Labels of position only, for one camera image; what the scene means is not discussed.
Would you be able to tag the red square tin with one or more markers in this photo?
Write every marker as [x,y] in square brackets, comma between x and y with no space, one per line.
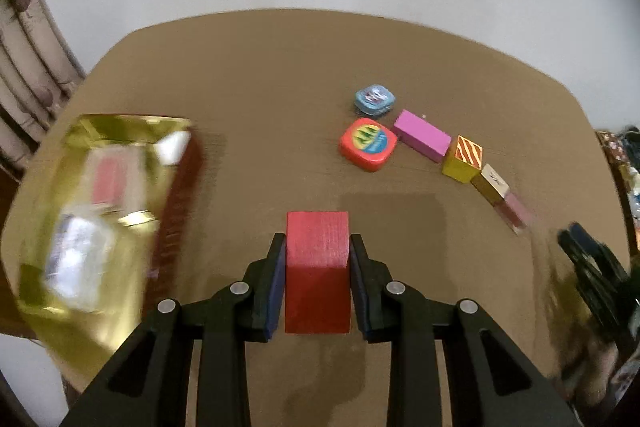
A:
[368,144]

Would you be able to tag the blue square tin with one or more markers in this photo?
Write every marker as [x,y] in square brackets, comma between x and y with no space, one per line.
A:
[375,100]

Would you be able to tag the colourful clutter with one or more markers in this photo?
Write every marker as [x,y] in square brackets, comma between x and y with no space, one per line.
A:
[622,187]

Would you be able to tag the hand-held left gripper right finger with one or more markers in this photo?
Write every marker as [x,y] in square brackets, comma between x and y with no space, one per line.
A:
[358,287]

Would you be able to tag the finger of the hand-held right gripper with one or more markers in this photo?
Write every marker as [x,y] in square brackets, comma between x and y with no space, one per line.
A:
[592,267]

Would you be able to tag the pink wooden block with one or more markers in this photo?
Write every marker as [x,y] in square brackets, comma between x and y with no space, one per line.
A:
[514,211]

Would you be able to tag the silver tin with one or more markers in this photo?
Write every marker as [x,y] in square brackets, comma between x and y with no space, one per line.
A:
[75,252]

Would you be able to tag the magenta wooden block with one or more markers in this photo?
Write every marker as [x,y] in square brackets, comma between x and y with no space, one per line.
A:
[421,134]

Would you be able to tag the patterned curtain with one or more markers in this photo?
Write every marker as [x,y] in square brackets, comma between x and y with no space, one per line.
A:
[30,57]

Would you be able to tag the yellow striped wooden cube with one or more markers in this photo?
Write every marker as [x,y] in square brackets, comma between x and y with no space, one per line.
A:
[463,159]

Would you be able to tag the red wooden block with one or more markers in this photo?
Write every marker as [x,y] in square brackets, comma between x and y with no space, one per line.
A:
[317,267]

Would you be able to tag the pink block in box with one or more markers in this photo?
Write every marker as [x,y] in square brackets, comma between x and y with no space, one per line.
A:
[107,184]

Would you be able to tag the cream wooden cube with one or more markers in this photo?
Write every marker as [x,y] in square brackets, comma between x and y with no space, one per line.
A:
[490,186]

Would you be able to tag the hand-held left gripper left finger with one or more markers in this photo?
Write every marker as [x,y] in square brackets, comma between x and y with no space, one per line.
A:
[276,287]

